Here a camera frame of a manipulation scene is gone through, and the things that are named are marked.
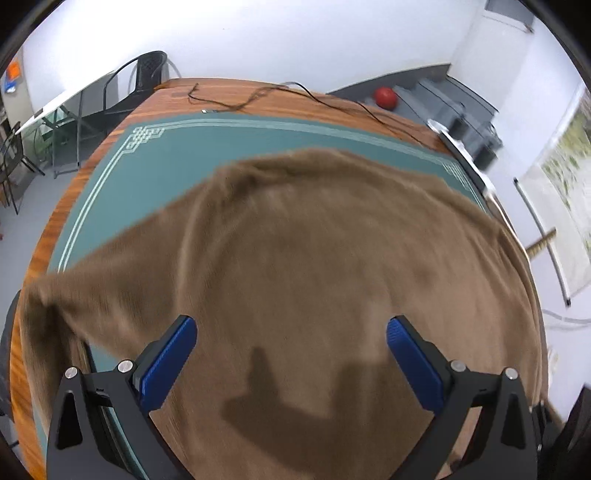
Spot dark folding chair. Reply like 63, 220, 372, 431
0, 120, 47, 215

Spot wooden stick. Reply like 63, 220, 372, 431
526, 228, 557, 257

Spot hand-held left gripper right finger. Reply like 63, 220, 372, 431
386, 315, 540, 480

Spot white power strip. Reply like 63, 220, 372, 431
441, 131, 497, 204

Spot white folding table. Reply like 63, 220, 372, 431
14, 76, 116, 178

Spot wall scroll painting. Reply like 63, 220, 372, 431
515, 85, 591, 305

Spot orange wall note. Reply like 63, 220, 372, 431
6, 60, 24, 93

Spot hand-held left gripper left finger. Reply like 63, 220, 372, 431
46, 315, 198, 480

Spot black cable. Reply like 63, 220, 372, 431
188, 82, 416, 139

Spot green table mat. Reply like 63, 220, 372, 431
46, 117, 490, 472

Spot black metal chair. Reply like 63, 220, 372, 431
85, 51, 168, 139

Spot grey stairs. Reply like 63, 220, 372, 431
360, 76, 504, 153

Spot brown fleece garment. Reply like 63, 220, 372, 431
17, 147, 550, 480

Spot white door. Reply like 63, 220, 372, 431
450, 0, 536, 116

